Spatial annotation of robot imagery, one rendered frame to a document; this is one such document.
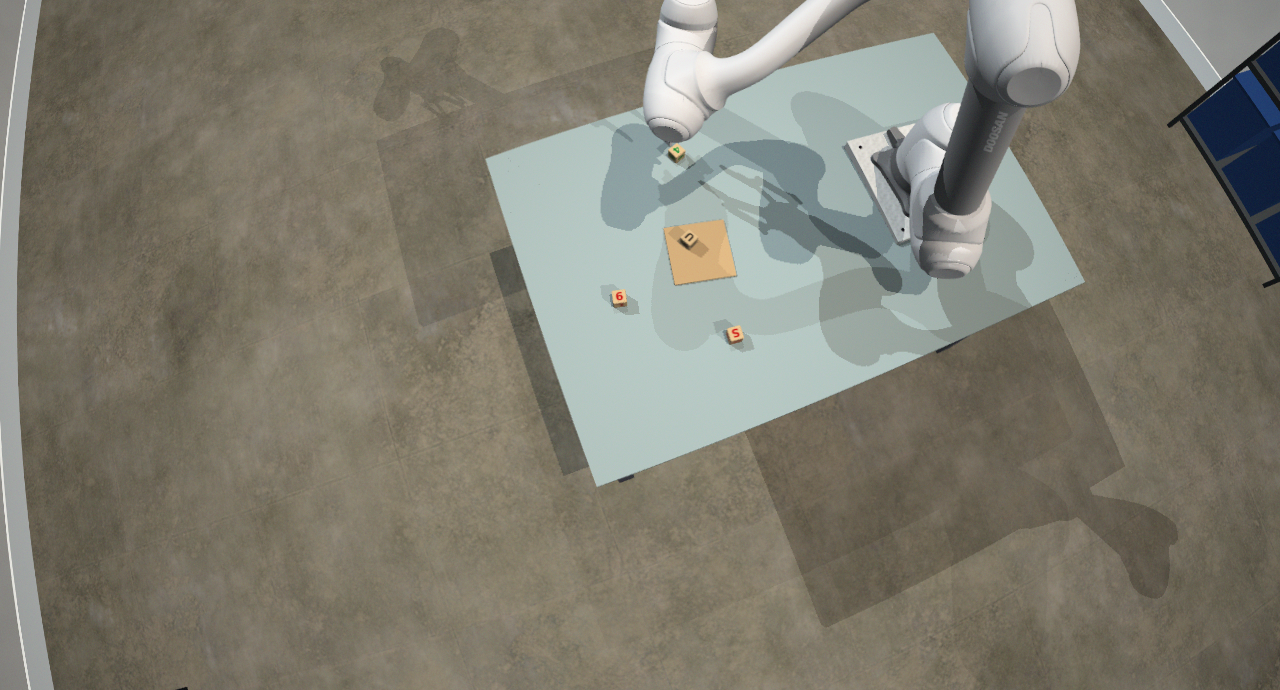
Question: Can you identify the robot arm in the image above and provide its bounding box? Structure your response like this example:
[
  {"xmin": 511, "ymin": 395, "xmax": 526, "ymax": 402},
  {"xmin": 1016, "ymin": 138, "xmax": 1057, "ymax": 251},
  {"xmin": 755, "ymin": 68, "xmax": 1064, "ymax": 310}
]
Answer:
[{"xmin": 643, "ymin": 0, "xmax": 1080, "ymax": 279}]

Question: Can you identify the tan flat mat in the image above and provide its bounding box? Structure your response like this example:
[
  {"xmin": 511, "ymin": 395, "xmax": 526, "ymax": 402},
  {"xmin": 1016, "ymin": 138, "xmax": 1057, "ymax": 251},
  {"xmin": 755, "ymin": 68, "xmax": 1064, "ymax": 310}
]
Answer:
[{"xmin": 664, "ymin": 220, "xmax": 736, "ymax": 285}]

